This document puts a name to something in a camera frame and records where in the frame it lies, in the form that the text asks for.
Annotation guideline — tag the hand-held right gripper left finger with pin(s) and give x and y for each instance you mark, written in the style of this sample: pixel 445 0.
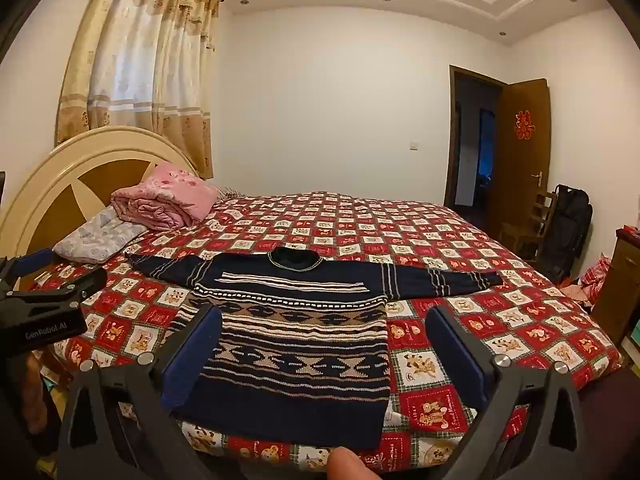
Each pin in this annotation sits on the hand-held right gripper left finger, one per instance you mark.
pixel 192 355

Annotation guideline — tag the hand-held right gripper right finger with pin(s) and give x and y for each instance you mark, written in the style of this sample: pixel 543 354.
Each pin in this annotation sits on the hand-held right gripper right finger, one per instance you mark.
pixel 457 355

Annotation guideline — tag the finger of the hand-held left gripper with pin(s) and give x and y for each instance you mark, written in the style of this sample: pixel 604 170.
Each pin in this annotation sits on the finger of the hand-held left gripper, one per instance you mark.
pixel 30 264
pixel 82 282

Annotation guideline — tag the navy patterned knit sweater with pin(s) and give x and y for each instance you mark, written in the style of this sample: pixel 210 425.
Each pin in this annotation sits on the navy patterned knit sweater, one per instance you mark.
pixel 300 360

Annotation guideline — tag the person's right hand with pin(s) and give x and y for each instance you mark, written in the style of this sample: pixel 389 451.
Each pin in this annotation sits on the person's right hand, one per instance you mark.
pixel 347 465

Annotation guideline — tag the grey floral pillow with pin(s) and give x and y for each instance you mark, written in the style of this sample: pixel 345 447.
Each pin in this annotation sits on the grey floral pillow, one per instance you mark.
pixel 95 237

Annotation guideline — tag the red checked printed bedspread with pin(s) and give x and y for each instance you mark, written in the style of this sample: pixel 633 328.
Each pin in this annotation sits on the red checked printed bedspread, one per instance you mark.
pixel 500 320

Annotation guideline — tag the cream and brown round headboard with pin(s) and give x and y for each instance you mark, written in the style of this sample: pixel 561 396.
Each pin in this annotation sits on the cream and brown round headboard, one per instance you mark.
pixel 65 180

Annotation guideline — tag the pink folded blanket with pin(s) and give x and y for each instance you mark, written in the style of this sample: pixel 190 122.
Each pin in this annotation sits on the pink folded blanket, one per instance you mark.
pixel 170 195

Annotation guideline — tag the wooden chair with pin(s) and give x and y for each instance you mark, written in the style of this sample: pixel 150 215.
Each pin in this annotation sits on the wooden chair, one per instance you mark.
pixel 520 232

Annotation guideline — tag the red checked crumpled cloth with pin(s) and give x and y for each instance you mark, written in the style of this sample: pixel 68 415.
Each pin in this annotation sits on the red checked crumpled cloth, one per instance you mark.
pixel 595 275

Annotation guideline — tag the black backpack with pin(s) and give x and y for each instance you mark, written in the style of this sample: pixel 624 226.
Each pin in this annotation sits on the black backpack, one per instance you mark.
pixel 565 230

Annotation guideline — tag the brown wooden cabinet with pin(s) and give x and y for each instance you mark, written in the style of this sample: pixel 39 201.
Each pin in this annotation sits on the brown wooden cabinet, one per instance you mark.
pixel 622 280

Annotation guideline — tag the brown wooden door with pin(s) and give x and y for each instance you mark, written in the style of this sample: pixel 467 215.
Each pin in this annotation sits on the brown wooden door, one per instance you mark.
pixel 520 175

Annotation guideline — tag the beige patterned curtain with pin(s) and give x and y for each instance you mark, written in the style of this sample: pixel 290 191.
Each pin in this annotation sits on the beige patterned curtain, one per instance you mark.
pixel 140 60

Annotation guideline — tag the red paper door decoration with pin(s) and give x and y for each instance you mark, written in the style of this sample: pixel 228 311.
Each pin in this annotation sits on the red paper door decoration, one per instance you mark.
pixel 523 126

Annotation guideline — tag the dark wooden door frame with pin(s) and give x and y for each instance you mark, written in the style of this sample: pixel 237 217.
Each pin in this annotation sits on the dark wooden door frame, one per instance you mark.
pixel 452 135

